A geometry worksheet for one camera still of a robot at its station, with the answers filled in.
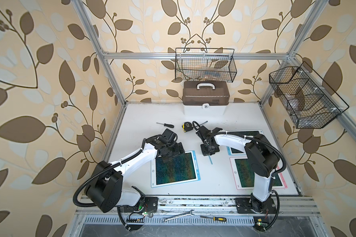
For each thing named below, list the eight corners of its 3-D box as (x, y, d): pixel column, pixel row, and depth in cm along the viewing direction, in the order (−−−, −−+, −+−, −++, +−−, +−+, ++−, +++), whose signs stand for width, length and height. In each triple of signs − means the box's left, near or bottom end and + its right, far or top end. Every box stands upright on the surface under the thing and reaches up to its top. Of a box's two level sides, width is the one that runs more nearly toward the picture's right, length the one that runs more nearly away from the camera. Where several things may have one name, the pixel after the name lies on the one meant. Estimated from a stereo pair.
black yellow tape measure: (184, 133, 104) (184, 130, 101) (180, 126, 107) (180, 124, 105) (193, 129, 106) (194, 127, 103) (189, 122, 109) (189, 120, 107)
